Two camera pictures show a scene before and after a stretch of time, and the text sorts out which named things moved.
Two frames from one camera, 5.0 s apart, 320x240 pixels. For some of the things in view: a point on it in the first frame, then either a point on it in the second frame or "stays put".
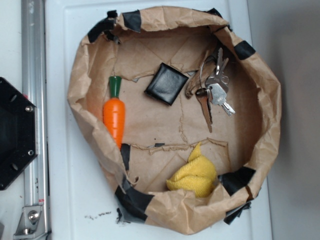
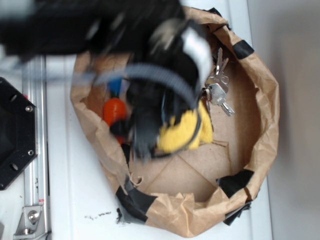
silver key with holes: x=219 y=78 stays put
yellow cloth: x=198 y=175 -> x=174 y=136
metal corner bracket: x=31 y=225 stays put
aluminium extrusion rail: x=34 y=85 stays put
